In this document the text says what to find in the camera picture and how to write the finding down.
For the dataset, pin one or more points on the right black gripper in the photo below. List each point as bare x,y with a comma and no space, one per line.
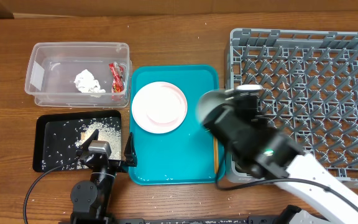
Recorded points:
255,111

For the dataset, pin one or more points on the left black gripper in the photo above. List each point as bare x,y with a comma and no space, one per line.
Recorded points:
129,154

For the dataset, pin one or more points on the rice and food scraps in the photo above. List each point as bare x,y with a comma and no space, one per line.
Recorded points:
63,138

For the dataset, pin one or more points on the grey bowl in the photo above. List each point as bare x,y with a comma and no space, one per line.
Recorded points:
208,102

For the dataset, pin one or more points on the wooden chopstick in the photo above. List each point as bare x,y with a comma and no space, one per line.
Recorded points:
216,155

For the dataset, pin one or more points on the red snack wrapper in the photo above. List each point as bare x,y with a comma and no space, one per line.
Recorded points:
117,71

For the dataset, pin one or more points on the pink plate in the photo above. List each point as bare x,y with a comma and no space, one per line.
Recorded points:
159,107

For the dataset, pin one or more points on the white napkin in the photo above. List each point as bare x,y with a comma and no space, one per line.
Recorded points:
86,83

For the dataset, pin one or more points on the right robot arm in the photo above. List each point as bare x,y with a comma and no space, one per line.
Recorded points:
272,157

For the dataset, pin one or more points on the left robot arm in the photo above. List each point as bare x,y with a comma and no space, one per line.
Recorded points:
90,198

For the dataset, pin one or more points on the black waste tray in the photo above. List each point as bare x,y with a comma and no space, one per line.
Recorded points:
43,120

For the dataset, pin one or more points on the grey dishwasher rack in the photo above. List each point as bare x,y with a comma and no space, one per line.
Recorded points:
310,89

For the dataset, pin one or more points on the teal plastic tray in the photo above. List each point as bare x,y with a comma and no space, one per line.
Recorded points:
186,154

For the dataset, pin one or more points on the clear plastic bin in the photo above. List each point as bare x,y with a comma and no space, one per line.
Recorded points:
53,66

